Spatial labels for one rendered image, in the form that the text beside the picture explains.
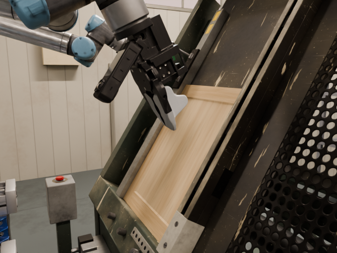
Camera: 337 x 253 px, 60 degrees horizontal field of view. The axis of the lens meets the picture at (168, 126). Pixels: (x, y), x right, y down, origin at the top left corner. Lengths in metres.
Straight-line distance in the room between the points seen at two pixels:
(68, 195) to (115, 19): 1.04
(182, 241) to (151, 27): 0.57
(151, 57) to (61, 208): 1.04
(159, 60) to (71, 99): 3.75
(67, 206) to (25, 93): 2.89
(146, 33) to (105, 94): 0.13
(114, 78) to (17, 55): 3.71
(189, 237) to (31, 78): 3.58
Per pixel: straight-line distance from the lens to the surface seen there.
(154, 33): 0.54
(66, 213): 1.46
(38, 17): 0.52
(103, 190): 1.44
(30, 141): 4.28
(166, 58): 0.53
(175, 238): 0.85
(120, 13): 0.51
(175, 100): 0.56
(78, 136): 4.34
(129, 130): 1.48
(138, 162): 1.27
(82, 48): 1.06
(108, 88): 0.50
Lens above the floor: 1.42
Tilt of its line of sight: 11 degrees down
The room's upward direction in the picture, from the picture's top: straight up
